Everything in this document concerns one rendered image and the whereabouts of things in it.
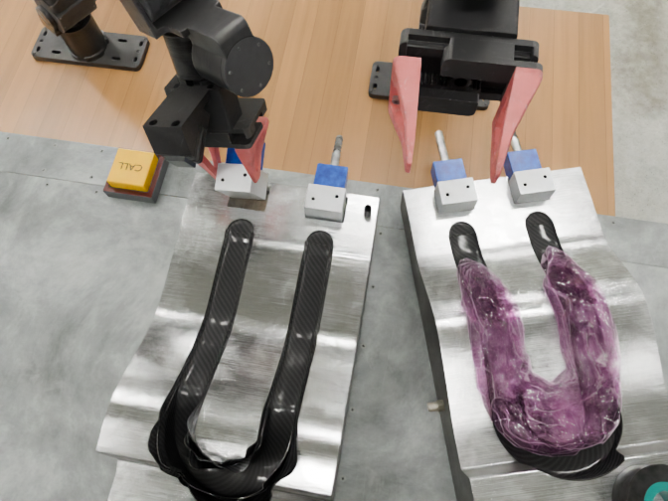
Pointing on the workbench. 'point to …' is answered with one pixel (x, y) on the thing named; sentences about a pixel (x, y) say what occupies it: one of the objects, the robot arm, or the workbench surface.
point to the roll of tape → (641, 483)
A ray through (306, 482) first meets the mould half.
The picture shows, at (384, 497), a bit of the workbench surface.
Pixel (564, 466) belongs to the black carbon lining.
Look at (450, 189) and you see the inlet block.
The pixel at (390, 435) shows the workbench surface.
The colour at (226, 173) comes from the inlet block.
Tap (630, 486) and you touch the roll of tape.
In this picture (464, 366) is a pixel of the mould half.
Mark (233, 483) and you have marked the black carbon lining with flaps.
